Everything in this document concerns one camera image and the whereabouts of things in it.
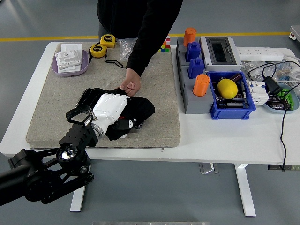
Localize silver floor plate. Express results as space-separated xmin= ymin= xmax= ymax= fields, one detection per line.
xmin=199 ymin=162 xmax=219 ymax=174

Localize green terminal blocks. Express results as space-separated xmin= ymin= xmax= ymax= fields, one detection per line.
xmin=277 ymin=88 xmax=296 ymax=111

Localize black power adapter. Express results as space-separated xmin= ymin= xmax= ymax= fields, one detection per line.
xmin=262 ymin=76 xmax=284 ymax=95

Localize white table leg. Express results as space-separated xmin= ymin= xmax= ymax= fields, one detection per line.
xmin=69 ymin=158 xmax=91 ymax=213
xmin=234 ymin=163 xmax=256 ymax=218

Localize yellow lemon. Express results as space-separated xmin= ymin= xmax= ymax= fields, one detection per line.
xmin=217 ymin=78 xmax=239 ymax=99

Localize blue plastic bin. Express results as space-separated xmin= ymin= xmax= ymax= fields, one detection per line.
xmin=206 ymin=71 xmax=257 ymax=120

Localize clear plastic bag of screws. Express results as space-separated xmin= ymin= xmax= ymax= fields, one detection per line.
xmin=116 ymin=37 xmax=139 ymax=62

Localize yellow tape measure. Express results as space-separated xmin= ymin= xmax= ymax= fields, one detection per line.
xmin=88 ymin=43 xmax=124 ymax=69
xmin=100 ymin=34 xmax=117 ymax=49

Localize grey block holder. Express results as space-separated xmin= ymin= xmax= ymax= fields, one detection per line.
xmin=180 ymin=66 xmax=216 ymax=115
xmin=175 ymin=37 xmax=206 ymax=69

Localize white power strip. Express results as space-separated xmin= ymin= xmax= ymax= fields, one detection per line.
xmin=235 ymin=46 xmax=284 ymax=62

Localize orange cylinder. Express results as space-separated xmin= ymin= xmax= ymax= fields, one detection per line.
xmin=183 ymin=27 xmax=197 ymax=47
xmin=192 ymin=74 xmax=210 ymax=97

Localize white circuit breaker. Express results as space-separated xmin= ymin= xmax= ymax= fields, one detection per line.
xmin=246 ymin=80 xmax=270 ymax=105

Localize black power cord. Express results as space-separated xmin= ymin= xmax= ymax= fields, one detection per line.
xmin=247 ymin=60 xmax=300 ymax=172

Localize white trolley with wheel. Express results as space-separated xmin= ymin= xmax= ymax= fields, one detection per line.
xmin=288 ymin=25 xmax=300 ymax=44

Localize black table control panel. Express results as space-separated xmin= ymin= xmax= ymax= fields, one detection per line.
xmin=268 ymin=165 xmax=300 ymax=171

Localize purple tray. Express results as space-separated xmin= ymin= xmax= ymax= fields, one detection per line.
xmin=51 ymin=49 xmax=90 ymax=77

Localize black circuit boards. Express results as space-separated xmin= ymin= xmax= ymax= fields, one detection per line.
xmin=215 ymin=81 xmax=250 ymax=109

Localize brown cylindrical capacitor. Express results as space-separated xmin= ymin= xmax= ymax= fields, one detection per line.
xmin=229 ymin=73 xmax=243 ymax=83

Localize grey distribution box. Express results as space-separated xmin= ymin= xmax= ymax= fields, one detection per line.
xmin=199 ymin=36 xmax=243 ymax=72

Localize clear plastic bags of parts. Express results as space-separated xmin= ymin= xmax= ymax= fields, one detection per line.
xmin=240 ymin=60 xmax=300 ymax=83

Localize dark electronic components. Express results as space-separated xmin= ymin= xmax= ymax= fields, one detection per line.
xmin=267 ymin=95 xmax=291 ymax=110

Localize grey-brown mat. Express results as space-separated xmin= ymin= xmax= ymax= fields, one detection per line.
xmin=25 ymin=41 xmax=181 ymax=150

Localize black glossy panel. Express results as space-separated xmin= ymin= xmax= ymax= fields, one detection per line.
xmin=76 ymin=87 xmax=145 ymax=130

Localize blue block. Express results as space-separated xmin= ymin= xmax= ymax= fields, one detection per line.
xmin=188 ymin=57 xmax=205 ymax=79
xmin=186 ymin=41 xmax=202 ymax=62

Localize person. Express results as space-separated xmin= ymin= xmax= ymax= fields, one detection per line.
xmin=97 ymin=0 xmax=165 ymax=40

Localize white power cable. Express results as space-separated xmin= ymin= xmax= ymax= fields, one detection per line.
xmin=282 ymin=53 xmax=300 ymax=83

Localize person's left hand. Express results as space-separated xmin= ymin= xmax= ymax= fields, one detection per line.
xmin=119 ymin=67 xmax=142 ymax=97

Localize colourful puzzle cube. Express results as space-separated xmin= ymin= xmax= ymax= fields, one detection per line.
xmin=158 ymin=35 xmax=171 ymax=53

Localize white switch plate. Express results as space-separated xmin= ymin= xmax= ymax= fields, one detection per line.
xmin=60 ymin=43 xmax=83 ymax=58
xmin=57 ymin=65 xmax=82 ymax=74
xmin=54 ymin=50 xmax=83 ymax=70

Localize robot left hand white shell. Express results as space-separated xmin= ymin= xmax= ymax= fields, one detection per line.
xmin=92 ymin=92 xmax=137 ymax=134

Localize black rag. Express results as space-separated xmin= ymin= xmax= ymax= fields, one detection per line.
xmin=105 ymin=95 xmax=156 ymax=141

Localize light blue dish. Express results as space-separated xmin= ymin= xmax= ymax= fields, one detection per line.
xmin=262 ymin=83 xmax=300 ymax=115

